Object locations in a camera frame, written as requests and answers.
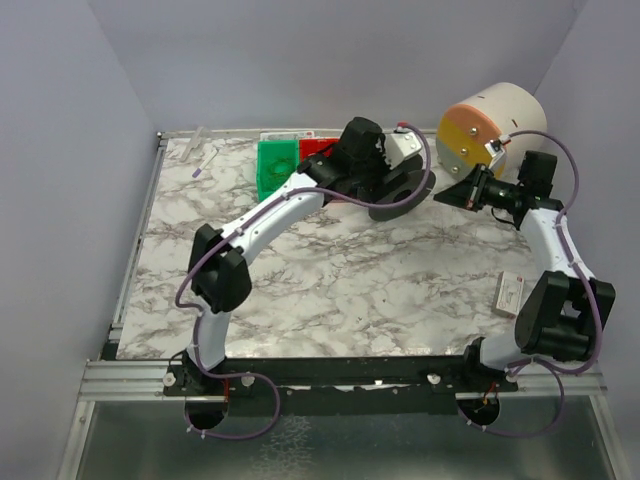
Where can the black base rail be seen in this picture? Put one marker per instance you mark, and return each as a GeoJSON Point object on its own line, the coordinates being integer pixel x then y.
{"type": "Point", "coordinates": [334, 386]}

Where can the small white box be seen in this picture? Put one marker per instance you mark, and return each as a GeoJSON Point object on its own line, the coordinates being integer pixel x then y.
{"type": "Point", "coordinates": [508, 294]}

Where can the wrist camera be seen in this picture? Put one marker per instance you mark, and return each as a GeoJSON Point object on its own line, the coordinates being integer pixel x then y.
{"type": "Point", "coordinates": [401, 146]}
{"type": "Point", "coordinates": [497, 151]}

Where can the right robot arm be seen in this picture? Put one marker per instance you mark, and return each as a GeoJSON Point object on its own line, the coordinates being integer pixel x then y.
{"type": "Point", "coordinates": [563, 318]}

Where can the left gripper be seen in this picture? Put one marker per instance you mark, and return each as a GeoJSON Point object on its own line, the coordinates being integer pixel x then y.
{"type": "Point", "coordinates": [398, 182]}

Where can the large cylinder drum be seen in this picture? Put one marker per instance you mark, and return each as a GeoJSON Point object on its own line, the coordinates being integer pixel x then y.
{"type": "Point", "coordinates": [465, 127]}

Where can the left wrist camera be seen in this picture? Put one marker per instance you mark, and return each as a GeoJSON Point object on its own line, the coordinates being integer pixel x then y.
{"type": "Point", "coordinates": [401, 146]}

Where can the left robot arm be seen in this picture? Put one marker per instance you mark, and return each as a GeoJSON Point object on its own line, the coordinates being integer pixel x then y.
{"type": "Point", "coordinates": [218, 279]}

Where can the red plastic bin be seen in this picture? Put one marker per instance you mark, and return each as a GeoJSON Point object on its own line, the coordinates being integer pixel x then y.
{"type": "Point", "coordinates": [311, 146]}

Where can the green plastic bin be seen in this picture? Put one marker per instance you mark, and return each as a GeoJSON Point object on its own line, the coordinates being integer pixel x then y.
{"type": "Point", "coordinates": [276, 161]}

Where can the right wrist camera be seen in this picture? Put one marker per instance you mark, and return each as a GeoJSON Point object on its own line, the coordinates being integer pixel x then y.
{"type": "Point", "coordinates": [497, 151]}

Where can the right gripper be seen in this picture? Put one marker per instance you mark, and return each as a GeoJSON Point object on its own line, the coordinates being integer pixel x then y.
{"type": "Point", "coordinates": [478, 186]}

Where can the purple capped marker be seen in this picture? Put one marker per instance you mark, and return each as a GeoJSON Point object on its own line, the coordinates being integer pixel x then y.
{"type": "Point", "coordinates": [204, 163]}

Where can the black spool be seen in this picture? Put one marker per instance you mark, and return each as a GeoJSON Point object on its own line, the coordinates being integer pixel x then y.
{"type": "Point", "coordinates": [400, 187]}

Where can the white label card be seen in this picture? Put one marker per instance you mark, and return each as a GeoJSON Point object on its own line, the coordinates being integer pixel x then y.
{"type": "Point", "coordinates": [286, 135]}

